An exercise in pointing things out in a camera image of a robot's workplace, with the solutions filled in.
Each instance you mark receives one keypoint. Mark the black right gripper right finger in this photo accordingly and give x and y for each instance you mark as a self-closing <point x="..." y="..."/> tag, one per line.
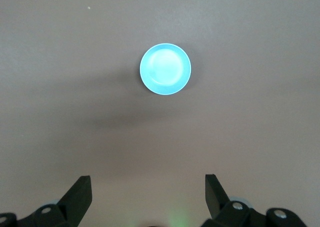
<point x="215" y="199"/>

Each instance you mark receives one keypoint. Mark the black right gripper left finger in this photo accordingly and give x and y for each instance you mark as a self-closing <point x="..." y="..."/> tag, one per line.
<point x="77" y="199"/>

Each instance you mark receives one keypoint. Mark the blue bowl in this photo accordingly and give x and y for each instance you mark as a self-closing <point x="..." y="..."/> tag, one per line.
<point x="165" y="69"/>

